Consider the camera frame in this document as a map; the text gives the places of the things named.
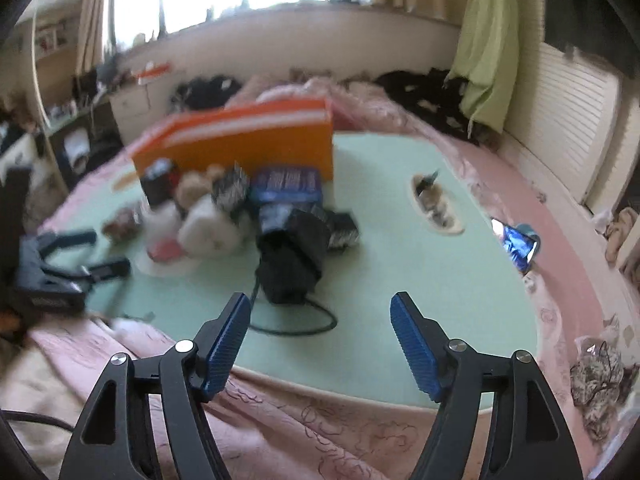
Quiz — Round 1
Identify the floral patterned cloth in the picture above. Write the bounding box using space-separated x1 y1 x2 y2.
570 330 626 441

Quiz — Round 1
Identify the small plush toy figure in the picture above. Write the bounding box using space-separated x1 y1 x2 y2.
172 165 243 261

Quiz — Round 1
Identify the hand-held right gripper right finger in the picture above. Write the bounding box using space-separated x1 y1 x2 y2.
390 291 583 480

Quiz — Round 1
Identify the white wall shelf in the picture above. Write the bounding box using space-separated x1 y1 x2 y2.
0 5 86 111

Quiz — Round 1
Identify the orange tray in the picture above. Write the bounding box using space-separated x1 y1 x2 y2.
137 62 173 83

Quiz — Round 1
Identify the white louvered door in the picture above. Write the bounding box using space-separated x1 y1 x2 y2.
500 40 640 211

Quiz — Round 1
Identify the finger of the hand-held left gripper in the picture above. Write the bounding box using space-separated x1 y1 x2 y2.
30 230 98 261
75 257 132 286

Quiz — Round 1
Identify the dark small box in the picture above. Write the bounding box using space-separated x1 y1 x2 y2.
140 158 182 206

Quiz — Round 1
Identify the orange cardboard box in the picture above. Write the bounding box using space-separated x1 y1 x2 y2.
132 97 335 196

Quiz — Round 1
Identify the pink crumpled quilt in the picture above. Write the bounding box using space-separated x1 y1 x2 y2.
240 67 451 141

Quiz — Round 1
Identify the black cable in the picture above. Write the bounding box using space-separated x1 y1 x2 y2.
0 410 76 433

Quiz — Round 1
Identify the green hanging cloth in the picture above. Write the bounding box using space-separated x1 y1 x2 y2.
445 0 521 133

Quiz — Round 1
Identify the white nightstand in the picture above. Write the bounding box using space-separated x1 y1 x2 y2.
107 77 186 136

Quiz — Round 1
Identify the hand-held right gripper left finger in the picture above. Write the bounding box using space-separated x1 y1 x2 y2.
59 291 252 480

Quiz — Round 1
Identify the beige cloth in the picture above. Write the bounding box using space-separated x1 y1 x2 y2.
602 207 640 271

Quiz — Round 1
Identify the pink printed blanket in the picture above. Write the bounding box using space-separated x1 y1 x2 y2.
0 310 506 480

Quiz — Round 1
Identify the brown snack packet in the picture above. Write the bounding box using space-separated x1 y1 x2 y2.
102 207 143 241

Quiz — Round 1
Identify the smartphone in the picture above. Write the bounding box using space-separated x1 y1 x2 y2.
492 217 543 276

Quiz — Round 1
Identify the black clothes pile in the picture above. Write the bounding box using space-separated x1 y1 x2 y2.
170 76 243 111
375 67 481 146

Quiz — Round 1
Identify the black small packet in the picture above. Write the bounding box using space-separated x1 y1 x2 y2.
325 211 361 257
212 161 251 213

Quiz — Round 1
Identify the pink bed sheet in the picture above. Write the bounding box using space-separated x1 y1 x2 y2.
40 125 640 461

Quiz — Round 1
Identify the black hanging garment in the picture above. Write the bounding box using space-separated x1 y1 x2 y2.
542 0 640 76

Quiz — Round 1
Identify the white desk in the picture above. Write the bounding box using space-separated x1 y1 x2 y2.
0 95 126 201

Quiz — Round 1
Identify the blue metal tin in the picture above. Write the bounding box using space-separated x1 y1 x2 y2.
249 166 323 206

